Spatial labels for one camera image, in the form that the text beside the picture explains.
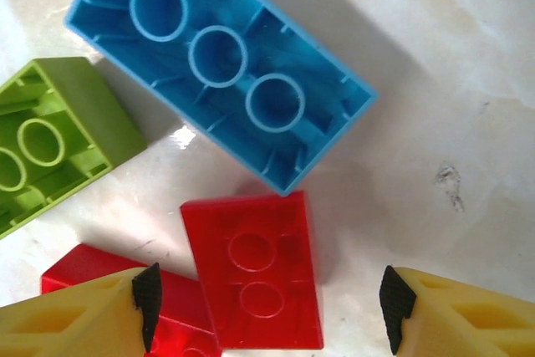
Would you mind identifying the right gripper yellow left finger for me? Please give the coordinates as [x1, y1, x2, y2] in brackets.
[0, 262, 163, 357]

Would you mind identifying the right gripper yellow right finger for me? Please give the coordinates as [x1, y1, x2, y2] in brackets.
[378, 264, 535, 357]

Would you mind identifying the red lego brick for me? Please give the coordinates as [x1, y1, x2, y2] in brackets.
[40, 242, 222, 357]
[179, 189, 326, 350]

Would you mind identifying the green lego brick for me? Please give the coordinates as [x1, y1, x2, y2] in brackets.
[0, 56, 148, 242]

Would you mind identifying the blue lego brick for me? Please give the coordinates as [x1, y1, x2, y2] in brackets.
[63, 0, 380, 197]

